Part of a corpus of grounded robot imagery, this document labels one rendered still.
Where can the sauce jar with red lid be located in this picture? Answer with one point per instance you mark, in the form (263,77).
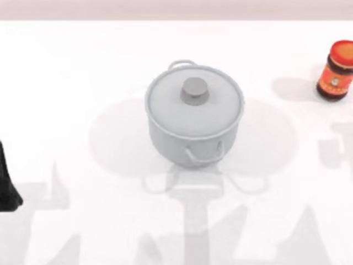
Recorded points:
(332,80)

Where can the white pot lid grey knob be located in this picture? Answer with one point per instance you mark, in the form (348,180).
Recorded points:
(171,110)

